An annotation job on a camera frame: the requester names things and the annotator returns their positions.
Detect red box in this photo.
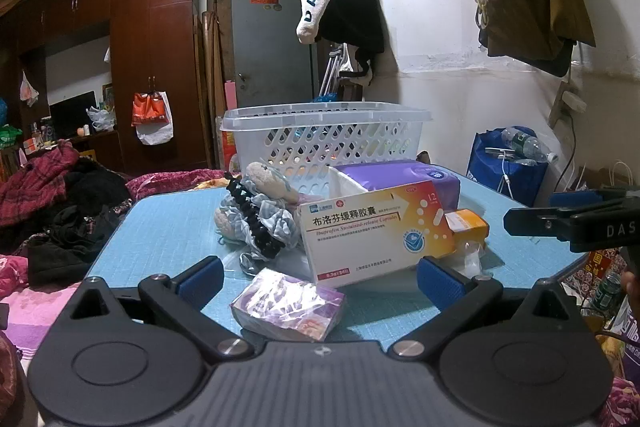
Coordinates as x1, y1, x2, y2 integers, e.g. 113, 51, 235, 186
220, 129, 237, 168

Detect light blue scrunchie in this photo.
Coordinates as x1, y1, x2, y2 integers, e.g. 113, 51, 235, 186
217, 188, 304, 258

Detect white plastic basket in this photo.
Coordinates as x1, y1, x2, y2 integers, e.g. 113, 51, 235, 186
220, 102, 433, 196

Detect small purple tissue packet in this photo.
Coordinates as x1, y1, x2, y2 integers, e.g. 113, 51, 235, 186
230, 268, 347, 342

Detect orange white hanging bags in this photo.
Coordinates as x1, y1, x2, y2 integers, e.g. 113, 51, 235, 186
136, 91, 175, 146

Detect green can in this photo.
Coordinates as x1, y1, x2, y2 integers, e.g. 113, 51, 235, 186
590, 271, 624, 316

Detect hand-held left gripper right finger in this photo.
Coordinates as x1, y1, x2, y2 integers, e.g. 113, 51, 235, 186
390, 255, 583, 360

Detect red plaid cloth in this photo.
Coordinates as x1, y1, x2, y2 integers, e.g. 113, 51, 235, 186
0, 139, 82, 221

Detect black hair tie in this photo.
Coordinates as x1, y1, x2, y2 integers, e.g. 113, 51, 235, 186
225, 176, 287, 261

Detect small orange box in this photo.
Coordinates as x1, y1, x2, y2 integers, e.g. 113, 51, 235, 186
444, 208, 490, 244

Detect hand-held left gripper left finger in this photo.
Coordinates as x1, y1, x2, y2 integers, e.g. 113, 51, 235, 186
65, 255, 255, 364

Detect pink bedsheet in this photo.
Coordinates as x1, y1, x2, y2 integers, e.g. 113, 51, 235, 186
0, 254, 88, 360

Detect floral blanket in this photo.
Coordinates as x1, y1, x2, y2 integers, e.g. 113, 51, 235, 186
125, 168, 237, 202

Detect blue grey scrunchie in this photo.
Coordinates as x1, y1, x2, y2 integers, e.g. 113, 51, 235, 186
214, 161, 301, 244

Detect wooden planks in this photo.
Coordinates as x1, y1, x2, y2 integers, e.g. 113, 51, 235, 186
200, 0, 234, 168

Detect grey door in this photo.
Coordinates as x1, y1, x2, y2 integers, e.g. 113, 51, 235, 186
230, 0, 321, 110

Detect small white plastic bag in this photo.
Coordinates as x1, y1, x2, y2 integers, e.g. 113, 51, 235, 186
20, 71, 40, 108

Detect white knotted plastic bag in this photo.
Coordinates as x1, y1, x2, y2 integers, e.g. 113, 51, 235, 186
86, 105, 117, 132

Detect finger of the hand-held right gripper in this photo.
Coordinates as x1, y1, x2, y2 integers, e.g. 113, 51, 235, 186
504, 206, 575, 239
549, 188, 640, 208

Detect black clothes pile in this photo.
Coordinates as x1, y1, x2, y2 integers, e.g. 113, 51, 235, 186
26, 156, 134, 286

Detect blue shopping bag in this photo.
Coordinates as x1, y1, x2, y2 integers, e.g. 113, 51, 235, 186
467, 127, 551, 208

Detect white black hanging cloth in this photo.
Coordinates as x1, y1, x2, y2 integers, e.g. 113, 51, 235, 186
344, 47, 374, 86

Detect black television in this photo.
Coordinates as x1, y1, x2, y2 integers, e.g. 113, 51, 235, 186
49, 90, 99, 138

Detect orange plastic bag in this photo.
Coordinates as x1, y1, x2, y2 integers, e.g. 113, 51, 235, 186
131, 92, 168, 128

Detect purple tissue pack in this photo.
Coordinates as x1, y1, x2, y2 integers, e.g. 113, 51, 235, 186
327, 159, 461, 214

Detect black hanging garment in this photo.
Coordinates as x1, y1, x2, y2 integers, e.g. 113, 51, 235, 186
317, 0, 386, 56

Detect metal crutches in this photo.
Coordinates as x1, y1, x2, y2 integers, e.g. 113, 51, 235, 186
319, 41, 352, 102

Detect clear plastic bottle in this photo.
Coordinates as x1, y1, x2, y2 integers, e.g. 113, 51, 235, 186
501, 127, 559, 164

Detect white charger cable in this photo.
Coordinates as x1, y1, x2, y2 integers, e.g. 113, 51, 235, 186
485, 147, 518, 198

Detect white orange medicine box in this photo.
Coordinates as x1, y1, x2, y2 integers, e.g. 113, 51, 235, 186
297, 180, 457, 285

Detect brown wooden wardrobe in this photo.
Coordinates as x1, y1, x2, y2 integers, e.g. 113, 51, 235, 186
0, 0, 211, 176

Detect clear plastic bag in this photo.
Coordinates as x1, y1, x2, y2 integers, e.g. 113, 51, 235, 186
452, 237, 488, 279

